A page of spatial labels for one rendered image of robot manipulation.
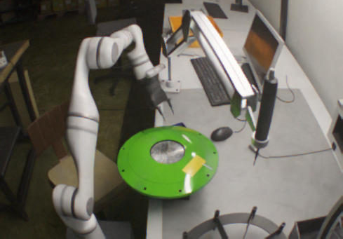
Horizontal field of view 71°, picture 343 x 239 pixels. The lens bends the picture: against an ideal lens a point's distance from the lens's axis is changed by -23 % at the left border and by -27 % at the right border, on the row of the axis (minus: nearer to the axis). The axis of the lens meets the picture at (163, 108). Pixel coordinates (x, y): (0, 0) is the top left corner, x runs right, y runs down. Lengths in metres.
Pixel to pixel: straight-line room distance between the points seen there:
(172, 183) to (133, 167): 0.13
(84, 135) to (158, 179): 0.26
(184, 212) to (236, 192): 0.20
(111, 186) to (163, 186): 0.64
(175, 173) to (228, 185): 0.27
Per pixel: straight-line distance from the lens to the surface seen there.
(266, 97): 0.67
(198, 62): 1.72
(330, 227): 0.55
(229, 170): 1.13
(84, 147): 0.75
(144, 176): 0.89
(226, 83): 0.87
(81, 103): 0.77
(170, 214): 0.99
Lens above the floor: 1.75
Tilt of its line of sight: 37 degrees down
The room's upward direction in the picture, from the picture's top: 3 degrees counter-clockwise
